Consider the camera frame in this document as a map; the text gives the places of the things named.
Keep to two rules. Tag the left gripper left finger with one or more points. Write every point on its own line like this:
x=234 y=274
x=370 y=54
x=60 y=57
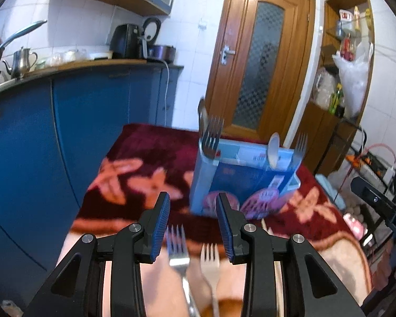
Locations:
x=75 y=287

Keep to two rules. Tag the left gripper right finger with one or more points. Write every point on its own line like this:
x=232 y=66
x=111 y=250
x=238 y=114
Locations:
x=310 y=286

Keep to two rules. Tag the blue lower kitchen cabinets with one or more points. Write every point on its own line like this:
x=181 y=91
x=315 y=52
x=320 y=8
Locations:
x=54 y=132

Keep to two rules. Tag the wooden fork on blanket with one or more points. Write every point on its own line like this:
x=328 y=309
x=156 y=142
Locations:
x=209 y=265

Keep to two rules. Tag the steel fork on blanket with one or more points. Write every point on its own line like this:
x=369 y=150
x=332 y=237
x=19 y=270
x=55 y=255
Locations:
x=179 y=260

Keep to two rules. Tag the wooden fork in box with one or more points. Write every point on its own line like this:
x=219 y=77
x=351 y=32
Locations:
x=299 y=151

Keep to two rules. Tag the blue utensil organizer box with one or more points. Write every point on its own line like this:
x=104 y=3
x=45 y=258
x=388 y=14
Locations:
x=242 y=171

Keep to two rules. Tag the white spoon in box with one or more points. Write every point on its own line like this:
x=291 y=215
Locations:
x=272 y=150

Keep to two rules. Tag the white plastic bag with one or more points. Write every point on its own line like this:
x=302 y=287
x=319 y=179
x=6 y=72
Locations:
x=354 y=78

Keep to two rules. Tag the steel fork in box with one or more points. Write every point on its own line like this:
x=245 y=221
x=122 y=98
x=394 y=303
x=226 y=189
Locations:
x=211 y=137

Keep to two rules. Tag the wooden door with glass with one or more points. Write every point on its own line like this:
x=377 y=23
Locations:
x=257 y=91

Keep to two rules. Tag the steel spoon in box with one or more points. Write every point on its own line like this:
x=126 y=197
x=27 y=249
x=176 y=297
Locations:
x=203 y=117

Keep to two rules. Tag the steel teapot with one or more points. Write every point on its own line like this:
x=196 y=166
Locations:
x=21 y=63

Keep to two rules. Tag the black air fryer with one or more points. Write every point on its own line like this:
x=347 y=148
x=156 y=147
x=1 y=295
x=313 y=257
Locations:
x=124 y=43

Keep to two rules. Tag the open rice cooker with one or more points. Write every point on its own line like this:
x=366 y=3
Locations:
x=149 y=49

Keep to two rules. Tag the black wire rack cart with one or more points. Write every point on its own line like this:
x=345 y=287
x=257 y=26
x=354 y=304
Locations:
x=374 y=163

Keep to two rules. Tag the silver door handle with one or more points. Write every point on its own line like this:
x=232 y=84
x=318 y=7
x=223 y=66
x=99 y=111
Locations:
x=225 y=52

